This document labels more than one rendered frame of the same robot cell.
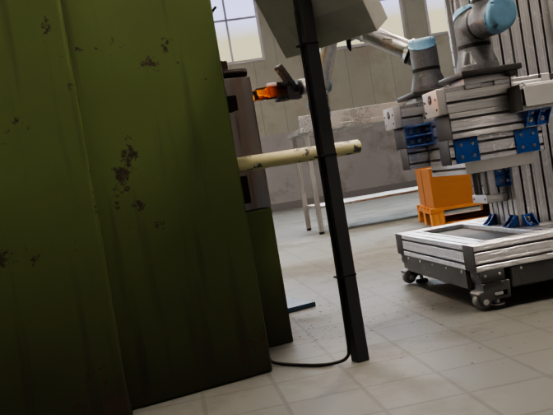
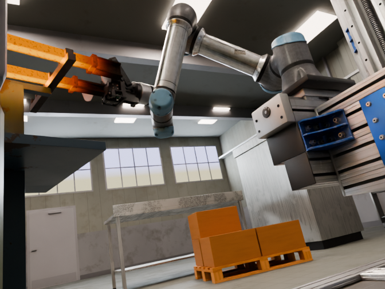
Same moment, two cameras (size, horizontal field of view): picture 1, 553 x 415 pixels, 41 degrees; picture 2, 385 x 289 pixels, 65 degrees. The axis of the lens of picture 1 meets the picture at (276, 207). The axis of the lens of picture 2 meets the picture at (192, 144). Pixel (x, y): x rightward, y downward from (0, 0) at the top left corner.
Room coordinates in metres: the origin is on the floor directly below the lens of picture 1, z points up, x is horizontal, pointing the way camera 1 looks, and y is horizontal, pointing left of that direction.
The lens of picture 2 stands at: (2.41, 0.00, 0.42)
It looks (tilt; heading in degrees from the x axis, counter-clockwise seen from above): 18 degrees up; 339
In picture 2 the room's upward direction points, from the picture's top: 11 degrees counter-clockwise
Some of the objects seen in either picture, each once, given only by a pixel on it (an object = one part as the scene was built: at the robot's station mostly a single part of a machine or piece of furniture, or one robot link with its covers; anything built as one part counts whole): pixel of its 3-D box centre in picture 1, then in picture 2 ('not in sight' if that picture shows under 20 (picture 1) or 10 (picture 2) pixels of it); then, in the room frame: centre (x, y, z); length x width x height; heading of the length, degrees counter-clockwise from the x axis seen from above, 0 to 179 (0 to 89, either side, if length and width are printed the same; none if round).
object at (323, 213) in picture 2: not in sight; (295, 187); (6.78, -3.43, 0.98); 1.52 x 1.18 x 1.95; 8
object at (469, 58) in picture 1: (476, 58); not in sight; (2.65, -0.79, 0.87); 0.15 x 0.15 x 0.10
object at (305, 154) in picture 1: (298, 156); not in sight; (2.31, -0.09, 0.62); 0.44 x 0.05 x 0.05; 113
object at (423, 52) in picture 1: (423, 52); (290, 54); (3.15, -0.73, 0.98); 0.13 x 0.12 x 0.14; 167
